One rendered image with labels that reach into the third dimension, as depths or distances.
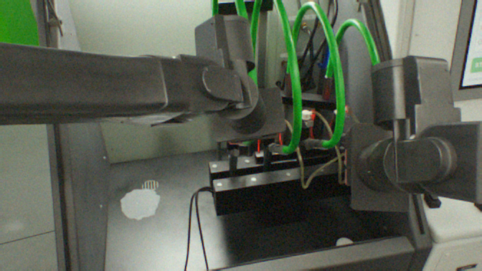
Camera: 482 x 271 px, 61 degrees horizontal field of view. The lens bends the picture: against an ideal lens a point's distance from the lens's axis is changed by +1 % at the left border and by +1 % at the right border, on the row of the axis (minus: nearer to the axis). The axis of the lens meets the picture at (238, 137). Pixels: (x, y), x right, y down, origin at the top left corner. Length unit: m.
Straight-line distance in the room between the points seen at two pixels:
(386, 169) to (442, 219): 0.54
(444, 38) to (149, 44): 0.67
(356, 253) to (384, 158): 0.47
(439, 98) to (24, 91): 0.34
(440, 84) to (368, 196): 0.16
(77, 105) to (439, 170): 0.27
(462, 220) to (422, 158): 0.60
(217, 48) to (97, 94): 0.17
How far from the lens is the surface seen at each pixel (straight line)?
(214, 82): 0.41
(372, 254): 0.85
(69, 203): 0.78
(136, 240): 1.01
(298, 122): 0.67
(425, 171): 0.34
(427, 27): 0.95
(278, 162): 0.96
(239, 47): 0.48
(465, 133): 0.33
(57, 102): 0.33
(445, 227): 0.91
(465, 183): 0.33
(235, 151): 0.84
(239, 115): 0.46
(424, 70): 0.40
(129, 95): 0.36
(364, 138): 0.50
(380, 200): 0.50
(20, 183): 2.63
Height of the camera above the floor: 1.60
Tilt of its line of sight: 37 degrees down
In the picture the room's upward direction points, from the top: straight up
